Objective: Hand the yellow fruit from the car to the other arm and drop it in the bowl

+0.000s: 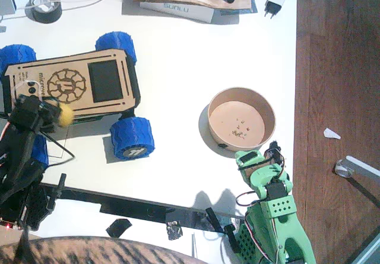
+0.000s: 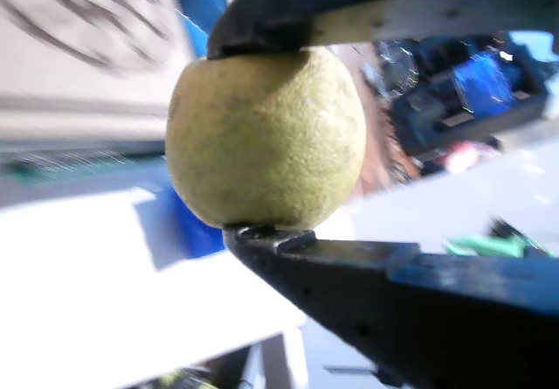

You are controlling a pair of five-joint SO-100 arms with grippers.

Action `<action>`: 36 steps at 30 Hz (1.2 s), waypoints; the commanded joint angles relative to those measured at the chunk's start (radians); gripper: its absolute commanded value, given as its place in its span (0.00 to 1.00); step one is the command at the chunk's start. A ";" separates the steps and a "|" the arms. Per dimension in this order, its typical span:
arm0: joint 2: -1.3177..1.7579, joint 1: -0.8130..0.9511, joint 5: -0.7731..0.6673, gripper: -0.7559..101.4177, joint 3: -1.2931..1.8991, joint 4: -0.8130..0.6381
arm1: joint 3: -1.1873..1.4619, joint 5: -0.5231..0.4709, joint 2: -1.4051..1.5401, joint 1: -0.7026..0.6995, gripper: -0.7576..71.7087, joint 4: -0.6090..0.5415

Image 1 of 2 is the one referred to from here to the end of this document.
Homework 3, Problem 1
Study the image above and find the grey metal frame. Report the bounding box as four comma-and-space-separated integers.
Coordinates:
346, 225, 380, 264

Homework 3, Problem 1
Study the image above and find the grey metal leg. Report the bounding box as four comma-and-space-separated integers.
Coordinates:
344, 155, 380, 182

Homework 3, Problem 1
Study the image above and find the black flat bar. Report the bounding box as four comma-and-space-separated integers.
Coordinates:
0, 174, 247, 235

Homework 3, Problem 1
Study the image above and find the grey black duct tape roll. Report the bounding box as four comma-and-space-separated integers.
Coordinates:
25, 0, 63, 24

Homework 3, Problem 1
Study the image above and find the brown striped fabric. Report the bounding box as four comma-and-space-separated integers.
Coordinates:
0, 236, 208, 264

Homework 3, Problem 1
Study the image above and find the wrist camera with cardboard mount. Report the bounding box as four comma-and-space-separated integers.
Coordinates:
245, 141, 288, 173

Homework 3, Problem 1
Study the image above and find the black table clamp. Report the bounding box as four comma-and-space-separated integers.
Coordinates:
46, 173, 68, 211
204, 206, 226, 234
224, 224, 241, 255

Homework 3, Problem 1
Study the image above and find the white paper scrap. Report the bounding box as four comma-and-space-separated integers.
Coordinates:
322, 127, 342, 141

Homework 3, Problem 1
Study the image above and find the wooden rover with blue wheels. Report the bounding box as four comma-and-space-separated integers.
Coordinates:
0, 31, 157, 173

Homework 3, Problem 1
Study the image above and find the black camera cable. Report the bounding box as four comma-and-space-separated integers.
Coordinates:
43, 133, 76, 168

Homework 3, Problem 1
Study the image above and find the white charger plug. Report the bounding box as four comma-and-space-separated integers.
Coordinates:
34, 0, 59, 13

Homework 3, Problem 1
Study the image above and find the white SUNLU box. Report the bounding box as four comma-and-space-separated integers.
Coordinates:
139, 0, 216, 24

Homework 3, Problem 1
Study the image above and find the white paper sheet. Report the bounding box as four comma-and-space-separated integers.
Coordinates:
44, 124, 71, 160

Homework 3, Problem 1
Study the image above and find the black tape piece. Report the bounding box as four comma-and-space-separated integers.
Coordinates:
106, 218, 133, 238

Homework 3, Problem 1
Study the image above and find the beige paper bowl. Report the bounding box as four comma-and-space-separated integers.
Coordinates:
207, 87, 277, 154

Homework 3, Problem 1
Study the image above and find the clear round caster cup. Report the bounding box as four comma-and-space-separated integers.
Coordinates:
334, 159, 353, 178

